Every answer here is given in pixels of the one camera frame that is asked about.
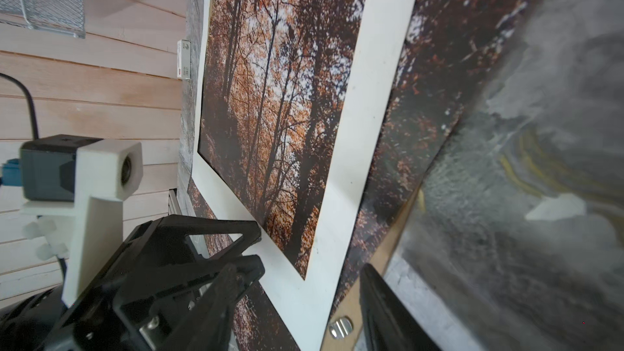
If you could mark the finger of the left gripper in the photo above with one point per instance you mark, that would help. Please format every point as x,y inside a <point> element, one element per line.
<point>175,256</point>

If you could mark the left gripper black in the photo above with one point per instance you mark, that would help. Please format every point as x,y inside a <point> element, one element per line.
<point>92,322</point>

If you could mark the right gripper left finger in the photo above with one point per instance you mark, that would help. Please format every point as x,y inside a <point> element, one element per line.
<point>208,325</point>

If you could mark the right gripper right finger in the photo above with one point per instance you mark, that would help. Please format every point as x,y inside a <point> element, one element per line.
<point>387,324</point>

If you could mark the white photo mat board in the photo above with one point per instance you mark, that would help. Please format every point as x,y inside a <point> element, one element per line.
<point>286,310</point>

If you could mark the autumn forest photo print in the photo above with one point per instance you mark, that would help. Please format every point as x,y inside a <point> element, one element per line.
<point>274,75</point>

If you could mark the small white box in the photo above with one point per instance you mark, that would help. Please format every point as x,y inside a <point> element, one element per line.
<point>184,60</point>

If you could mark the brown frame backing board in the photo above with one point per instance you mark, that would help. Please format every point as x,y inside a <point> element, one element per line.
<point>350,306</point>

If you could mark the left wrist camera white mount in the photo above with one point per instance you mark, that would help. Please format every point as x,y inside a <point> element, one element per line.
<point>75,188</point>

